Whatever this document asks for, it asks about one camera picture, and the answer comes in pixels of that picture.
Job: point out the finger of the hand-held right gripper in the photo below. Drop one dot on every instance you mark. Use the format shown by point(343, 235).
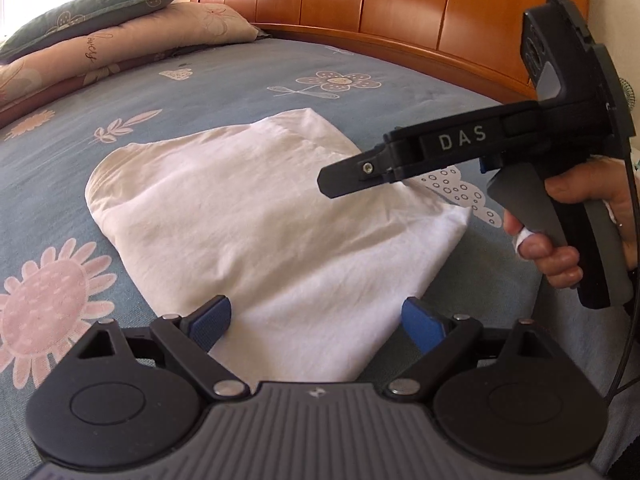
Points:
point(350, 175)

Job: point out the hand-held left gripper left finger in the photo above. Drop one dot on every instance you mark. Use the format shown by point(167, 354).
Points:
point(210, 320)

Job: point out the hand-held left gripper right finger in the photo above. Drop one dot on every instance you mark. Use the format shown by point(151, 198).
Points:
point(422, 322)

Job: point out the white printed t-shirt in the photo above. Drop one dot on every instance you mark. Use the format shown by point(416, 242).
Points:
point(250, 210)

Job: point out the person's right hand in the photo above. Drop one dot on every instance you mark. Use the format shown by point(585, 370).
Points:
point(595, 180)

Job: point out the green desk fan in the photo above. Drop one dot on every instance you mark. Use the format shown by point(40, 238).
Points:
point(625, 91)

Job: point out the wooden headboard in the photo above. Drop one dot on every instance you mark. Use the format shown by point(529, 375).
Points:
point(400, 5)

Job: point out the blue floral bed sheet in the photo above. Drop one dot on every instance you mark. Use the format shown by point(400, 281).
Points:
point(75, 170)

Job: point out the pink floral quilt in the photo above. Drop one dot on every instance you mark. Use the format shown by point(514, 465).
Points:
point(125, 45)

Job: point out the teal pillow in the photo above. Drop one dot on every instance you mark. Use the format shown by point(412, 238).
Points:
point(90, 15)

